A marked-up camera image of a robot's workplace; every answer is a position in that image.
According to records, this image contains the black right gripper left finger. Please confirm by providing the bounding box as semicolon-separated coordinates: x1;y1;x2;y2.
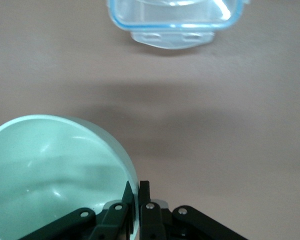
19;180;136;240

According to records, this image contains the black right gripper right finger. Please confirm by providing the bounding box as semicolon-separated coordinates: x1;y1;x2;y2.
138;180;250;240

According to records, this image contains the green bowl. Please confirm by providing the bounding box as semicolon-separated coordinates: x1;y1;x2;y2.
0;114;139;240

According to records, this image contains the brown table cover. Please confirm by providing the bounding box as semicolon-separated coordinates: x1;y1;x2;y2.
0;0;300;240

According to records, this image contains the clear plastic food container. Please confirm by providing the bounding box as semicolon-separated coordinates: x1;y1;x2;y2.
107;0;251;50

